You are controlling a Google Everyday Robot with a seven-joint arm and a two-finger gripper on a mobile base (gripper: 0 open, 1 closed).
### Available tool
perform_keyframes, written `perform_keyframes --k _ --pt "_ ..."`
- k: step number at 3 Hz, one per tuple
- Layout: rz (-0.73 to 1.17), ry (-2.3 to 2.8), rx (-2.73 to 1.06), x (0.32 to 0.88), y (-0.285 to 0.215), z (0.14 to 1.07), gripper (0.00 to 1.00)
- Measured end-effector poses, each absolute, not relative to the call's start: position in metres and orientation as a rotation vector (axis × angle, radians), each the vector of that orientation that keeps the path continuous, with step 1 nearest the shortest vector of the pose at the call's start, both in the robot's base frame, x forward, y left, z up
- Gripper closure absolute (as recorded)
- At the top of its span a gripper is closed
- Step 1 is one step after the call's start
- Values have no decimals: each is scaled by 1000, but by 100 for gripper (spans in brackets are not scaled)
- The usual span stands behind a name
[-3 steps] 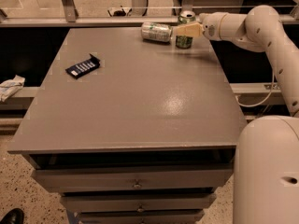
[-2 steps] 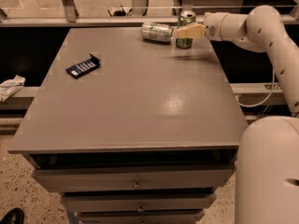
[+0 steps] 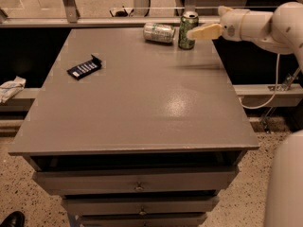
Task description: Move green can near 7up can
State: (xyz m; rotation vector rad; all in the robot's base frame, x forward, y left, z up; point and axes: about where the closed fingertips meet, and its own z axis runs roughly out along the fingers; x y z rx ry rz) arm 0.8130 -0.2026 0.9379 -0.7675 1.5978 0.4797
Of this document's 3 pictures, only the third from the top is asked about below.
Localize white cable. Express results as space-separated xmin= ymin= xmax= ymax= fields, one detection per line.
xmin=240 ymin=52 xmax=282 ymax=110

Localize white 7up can lying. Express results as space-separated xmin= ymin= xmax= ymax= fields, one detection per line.
xmin=143 ymin=23 xmax=175 ymax=44

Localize metal rail frame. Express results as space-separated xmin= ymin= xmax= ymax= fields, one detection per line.
xmin=0 ymin=0 xmax=303 ymax=28

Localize top grey drawer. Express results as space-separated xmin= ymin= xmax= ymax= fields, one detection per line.
xmin=33 ymin=166 xmax=239 ymax=196

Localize grey drawer cabinet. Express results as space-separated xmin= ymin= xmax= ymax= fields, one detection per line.
xmin=8 ymin=26 xmax=260 ymax=227

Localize grey drawer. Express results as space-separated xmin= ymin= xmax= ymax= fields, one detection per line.
xmin=80 ymin=213 xmax=207 ymax=227
xmin=33 ymin=166 xmax=239 ymax=196
xmin=62 ymin=196 xmax=219 ymax=216

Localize bottom grey drawer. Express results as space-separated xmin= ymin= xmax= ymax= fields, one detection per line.
xmin=80 ymin=213 xmax=207 ymax=227

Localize middle grey drawer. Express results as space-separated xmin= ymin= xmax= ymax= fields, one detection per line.
xmin=62 ymin=196 xmax=219 ymax=216

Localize black shoe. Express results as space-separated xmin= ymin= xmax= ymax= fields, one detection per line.
xmin=0 ymin=211 xmax=25 ymax=227

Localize green soda can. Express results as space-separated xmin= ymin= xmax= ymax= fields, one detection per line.
xmin=178 ymin=10 xmax=199 ymax=50

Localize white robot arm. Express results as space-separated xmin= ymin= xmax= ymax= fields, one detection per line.
xmin=186 ymin=2 xmax=303 ymax=227

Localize dark blue snack packet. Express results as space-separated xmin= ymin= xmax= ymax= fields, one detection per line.
xmin=67 ymin=56 xmax=102 ymax=80

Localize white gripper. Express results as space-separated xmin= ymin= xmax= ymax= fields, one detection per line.
xmin=187 ymin=6 xmax=248 ymax=42

